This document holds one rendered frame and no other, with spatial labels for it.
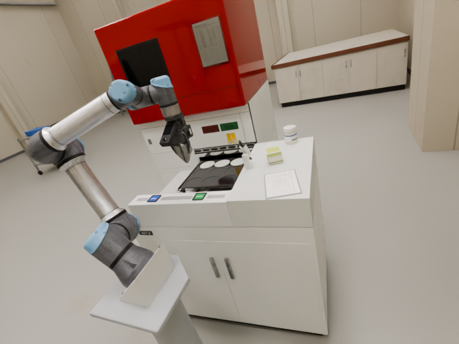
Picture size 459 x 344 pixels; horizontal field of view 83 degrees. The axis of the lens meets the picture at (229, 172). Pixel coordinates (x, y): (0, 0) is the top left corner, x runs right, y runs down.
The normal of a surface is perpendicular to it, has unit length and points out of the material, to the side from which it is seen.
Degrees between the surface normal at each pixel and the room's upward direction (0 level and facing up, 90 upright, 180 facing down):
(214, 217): 90
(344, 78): 90
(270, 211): 90
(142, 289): 90
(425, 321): 0
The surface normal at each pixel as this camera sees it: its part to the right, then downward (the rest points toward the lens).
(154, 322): -0.25, -0.87
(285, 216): -0.29, 0.49
